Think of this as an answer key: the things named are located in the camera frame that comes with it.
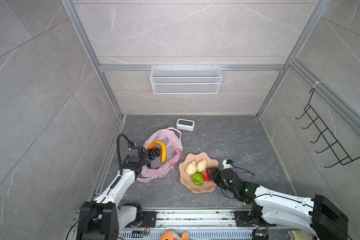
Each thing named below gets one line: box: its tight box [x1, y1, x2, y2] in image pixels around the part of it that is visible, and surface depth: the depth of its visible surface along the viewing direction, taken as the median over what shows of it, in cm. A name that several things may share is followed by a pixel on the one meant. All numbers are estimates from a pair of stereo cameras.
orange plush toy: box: [159, 230, 190, 240], surface depth 65 cm
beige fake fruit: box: [185, 159, 197, 176], surface depth 87 cm
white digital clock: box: [176, 118, 196, 132], surface depth 112 cm
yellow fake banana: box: [154, 140, 167, 164], surface depth 99 cm
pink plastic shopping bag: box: [137, 127, 184, 183], surface depth 92 cm
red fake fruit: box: [201, 170, 212, 182], surface depth 81 cm
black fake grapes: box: [146, 147, 161, 168], surface depth 95 cm
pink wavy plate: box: [179, 152, 219, 194], surface depth 87 cm
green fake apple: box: [192, 172, 205, 186], surface depth 83 cm
